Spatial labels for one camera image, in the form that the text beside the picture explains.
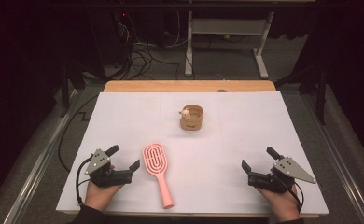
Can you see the dark computer tower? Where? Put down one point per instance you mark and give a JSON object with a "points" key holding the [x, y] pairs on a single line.
{"points": [[111, 34]]}

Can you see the person's left hand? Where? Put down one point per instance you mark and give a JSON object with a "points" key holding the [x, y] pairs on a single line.
{"points": [[100, 196]]}

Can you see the round wooden holder with figurine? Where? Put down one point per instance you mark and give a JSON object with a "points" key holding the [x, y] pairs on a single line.
{"points": [[192, 119]]}

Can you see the pink hairbrush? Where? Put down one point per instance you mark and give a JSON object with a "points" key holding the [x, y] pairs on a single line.
{"points": [[158, 169]]}

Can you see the black stand leg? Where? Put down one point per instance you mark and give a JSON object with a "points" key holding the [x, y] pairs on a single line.
{"points": [[71, 81], [314, 84]]}

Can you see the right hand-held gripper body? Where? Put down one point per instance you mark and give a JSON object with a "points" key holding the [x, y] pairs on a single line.
{"points": [[282, 169]]}

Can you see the white table cover sheet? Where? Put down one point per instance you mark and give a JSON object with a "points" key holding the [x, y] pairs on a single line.
{"points": [[202, 155]]}

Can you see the person's right hand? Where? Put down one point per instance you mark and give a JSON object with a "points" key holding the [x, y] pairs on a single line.
{"points": [[279, 203]]}

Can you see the white metal stand frame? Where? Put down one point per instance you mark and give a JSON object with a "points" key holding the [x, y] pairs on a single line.
{"points": [[226, 26]]}

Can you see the metal floor rail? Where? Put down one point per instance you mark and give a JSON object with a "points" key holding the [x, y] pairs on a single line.
{"points": [[342, 161], [37, 168]]}

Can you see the wooden table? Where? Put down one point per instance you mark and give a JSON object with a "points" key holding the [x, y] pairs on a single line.
{"points": [[170, 86]]}

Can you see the small yellow-green ball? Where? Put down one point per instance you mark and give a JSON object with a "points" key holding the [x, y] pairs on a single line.
{"points": [[226, 36]]}

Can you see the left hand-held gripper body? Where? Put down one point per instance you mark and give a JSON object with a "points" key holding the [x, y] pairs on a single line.
{"points": [[100, 161]]}

